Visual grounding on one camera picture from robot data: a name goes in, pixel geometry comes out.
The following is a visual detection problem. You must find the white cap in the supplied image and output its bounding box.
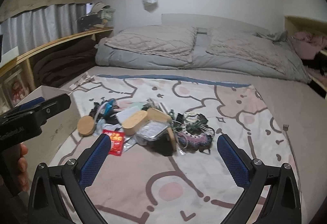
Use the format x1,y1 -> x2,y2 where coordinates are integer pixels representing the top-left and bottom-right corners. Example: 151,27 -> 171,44
90,2 -> 110,14

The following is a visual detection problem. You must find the right beige pillow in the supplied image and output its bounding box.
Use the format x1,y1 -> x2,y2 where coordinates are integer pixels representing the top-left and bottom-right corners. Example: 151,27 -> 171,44
206,27 -> 286,74

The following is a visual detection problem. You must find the doll in display case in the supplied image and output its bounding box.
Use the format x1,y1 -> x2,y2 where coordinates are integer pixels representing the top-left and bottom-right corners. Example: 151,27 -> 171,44
4,69 -> 29,106

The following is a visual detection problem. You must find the brown folded blanket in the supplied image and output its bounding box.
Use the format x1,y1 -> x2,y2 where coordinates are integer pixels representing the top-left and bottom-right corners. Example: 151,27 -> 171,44
33,37 -> 97,87

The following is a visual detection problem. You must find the pink clothes pile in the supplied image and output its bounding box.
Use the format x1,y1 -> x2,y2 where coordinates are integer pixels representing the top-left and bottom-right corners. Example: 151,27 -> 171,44
292,31 -> 326,60

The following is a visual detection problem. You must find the white shoe box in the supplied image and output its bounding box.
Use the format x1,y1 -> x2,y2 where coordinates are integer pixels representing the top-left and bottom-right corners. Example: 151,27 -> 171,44
18,86 -> 81,178

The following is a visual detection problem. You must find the grey duvet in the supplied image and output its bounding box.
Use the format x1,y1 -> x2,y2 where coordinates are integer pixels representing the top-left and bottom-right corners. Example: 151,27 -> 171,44
95,28 -> 310,83

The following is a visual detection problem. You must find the round wooden coaster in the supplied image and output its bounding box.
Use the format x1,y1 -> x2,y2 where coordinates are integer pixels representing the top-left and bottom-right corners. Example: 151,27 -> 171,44
77,115 -> 95,136

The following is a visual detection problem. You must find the grey curtain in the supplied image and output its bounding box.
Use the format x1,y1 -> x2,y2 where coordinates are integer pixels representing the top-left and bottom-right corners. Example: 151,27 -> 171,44
1,3 -> 86,54

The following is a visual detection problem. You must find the white charger block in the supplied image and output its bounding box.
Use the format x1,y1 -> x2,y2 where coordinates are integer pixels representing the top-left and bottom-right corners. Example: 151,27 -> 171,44
116,106 -> 140,123

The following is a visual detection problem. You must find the beige pillow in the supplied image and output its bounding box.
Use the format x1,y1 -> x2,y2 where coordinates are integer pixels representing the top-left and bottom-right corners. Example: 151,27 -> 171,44
105,25 -> 198,63
206,27 -> 286,74

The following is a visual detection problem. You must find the wooden shelf unit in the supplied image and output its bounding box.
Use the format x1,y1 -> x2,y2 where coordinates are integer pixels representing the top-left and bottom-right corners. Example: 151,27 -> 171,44
1,27 -> 114,108

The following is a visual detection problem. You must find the red sachet packet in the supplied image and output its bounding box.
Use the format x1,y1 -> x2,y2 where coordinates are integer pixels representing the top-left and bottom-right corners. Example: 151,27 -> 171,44
103,129 -> 125,156

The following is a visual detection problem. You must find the person's left hand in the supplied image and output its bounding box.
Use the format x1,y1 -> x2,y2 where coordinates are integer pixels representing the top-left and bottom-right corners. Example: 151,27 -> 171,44
15,143 -> 29,191

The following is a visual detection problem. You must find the left beige pillow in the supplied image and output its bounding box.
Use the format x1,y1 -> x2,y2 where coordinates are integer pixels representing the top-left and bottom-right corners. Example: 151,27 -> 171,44
105,25 -> 198,63

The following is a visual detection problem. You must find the white headboard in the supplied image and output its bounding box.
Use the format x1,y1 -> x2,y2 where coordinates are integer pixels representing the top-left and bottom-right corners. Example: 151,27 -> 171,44
161,14 -> 270,34

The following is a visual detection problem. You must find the cartoon bear blanket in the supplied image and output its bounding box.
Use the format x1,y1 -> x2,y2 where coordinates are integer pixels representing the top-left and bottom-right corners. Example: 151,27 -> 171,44
71,77 -> 295,223

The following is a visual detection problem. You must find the right wooden cubby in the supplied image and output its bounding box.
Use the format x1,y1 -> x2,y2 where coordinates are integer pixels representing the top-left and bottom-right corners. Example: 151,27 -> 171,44
284,16 -> 326,98

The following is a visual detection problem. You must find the black bag on shelf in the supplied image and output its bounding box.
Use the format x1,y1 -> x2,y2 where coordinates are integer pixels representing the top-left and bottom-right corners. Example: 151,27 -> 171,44
77,15 -> 102,32

